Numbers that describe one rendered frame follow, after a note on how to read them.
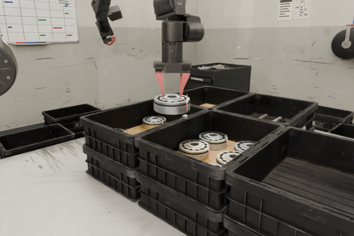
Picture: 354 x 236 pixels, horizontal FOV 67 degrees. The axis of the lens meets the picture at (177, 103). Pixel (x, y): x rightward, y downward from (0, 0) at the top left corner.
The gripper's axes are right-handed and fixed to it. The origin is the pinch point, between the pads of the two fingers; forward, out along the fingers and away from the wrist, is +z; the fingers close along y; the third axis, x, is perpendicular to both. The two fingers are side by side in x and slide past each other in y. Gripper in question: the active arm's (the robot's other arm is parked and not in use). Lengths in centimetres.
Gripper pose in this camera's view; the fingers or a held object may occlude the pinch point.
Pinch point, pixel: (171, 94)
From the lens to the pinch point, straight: 75.2
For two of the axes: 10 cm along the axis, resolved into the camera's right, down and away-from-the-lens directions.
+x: 0.7, 2.5, -9.6
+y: -10.0, 0.1, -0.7
